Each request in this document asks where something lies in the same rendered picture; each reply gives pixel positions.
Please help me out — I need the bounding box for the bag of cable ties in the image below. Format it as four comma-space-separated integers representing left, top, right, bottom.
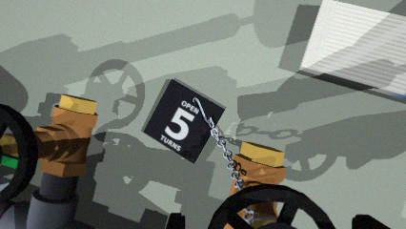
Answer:
299, 0, 406, 100

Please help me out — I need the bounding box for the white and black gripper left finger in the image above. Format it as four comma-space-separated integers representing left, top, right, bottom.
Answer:
166, 213, 185, 229

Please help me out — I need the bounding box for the dark grey pipe manifold with clamps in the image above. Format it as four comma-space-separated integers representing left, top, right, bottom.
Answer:
0, 94, 335, 229

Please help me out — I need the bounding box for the black tag with metal chain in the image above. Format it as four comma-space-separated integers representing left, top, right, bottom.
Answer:
144, 79, 244, 191

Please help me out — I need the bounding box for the grey cylinder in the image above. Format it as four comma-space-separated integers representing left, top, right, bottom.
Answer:
257, 222, 296, 229

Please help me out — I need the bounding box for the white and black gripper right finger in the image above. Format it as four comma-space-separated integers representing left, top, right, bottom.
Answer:
352, 215, 391, 229

